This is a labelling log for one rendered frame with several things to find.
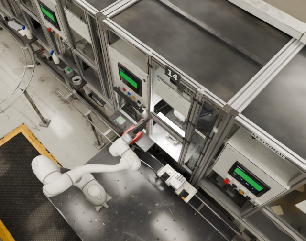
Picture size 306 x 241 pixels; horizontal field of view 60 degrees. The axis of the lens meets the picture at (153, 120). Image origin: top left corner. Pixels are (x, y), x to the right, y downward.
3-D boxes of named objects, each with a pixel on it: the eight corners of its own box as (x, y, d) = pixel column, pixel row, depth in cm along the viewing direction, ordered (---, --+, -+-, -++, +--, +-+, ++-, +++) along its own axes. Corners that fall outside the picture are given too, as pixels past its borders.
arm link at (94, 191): (96, 209, 242) (92, 203, 223) (84, 194, 248) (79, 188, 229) (110, 197, 247) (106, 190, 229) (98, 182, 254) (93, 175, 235)
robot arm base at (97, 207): (100, 215, 244) (99, 213, 240) (85, 198, 252) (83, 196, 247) (114, 201, 251) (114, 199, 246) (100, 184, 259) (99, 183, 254)
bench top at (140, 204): (47, 197, 256) (46, 196, 252) (127, 129, 295) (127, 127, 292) (160, 334, 205) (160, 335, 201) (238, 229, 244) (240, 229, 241)
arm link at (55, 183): (72, 180, 181) (61, 166, 185) (48, 196, 170) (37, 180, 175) (73, 188, 190) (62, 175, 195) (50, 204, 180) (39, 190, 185)
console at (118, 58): (111, 84, 234) (104, 46, 195) (135, 67, 245) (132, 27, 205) (145, 113, 220) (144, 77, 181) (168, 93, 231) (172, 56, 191)
